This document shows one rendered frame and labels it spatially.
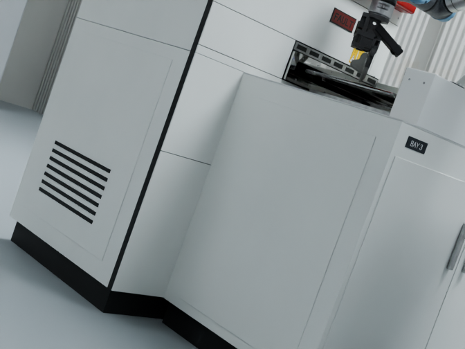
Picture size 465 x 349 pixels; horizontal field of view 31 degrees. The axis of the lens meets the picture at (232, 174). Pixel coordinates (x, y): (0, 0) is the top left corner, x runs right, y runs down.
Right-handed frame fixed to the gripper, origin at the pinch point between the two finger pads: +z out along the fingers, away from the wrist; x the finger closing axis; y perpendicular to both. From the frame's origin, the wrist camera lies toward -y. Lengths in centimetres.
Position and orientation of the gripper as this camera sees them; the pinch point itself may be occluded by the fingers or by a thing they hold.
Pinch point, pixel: (362, 79)
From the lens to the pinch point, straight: 269.0
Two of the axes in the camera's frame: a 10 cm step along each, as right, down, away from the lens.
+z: -3.4, 9.4, 0.7
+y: -9.4, -3.4, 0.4
